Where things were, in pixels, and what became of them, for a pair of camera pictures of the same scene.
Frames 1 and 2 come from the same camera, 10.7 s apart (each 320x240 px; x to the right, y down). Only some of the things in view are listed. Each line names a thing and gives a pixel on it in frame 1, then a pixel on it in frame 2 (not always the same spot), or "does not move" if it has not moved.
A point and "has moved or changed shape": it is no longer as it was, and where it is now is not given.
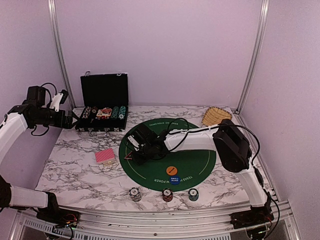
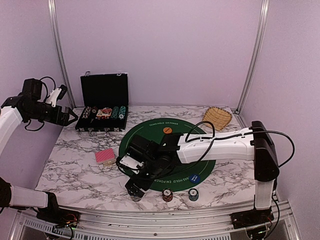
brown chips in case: x=94 y=110 does not move
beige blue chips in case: x=86 y=112 does not move
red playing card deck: x=106 y=157 does not move
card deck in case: x=104 y=112 does not move
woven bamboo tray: x=214 y=116 does not move
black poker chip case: x=104 y=102 does not move
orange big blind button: x=171 y=170 has moved or changed shape
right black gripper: x=138 y=160 -> x=143 y=185
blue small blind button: x=175 y=180 -> x=194 y=178
